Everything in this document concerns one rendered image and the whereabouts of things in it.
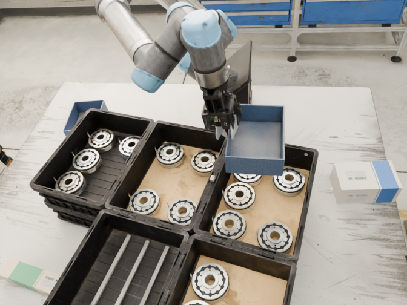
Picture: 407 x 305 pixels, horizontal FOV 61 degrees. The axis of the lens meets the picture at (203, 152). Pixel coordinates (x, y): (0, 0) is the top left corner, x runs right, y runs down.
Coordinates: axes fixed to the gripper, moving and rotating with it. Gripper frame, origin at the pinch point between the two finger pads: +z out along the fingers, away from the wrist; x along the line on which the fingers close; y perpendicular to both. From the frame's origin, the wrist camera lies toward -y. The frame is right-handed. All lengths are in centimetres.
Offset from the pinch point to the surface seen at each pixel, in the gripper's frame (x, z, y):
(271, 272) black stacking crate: 10.7, 28.5, 27.0
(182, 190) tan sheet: -21.0, 27.1, 1.7
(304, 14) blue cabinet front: 20, 76, -196
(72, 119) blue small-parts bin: -87, 29, -39
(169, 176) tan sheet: -27.0, 26.5, -3.9
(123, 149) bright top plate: -47, 21, -12
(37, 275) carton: -64, 29, 35
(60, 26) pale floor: -240, 86, -250
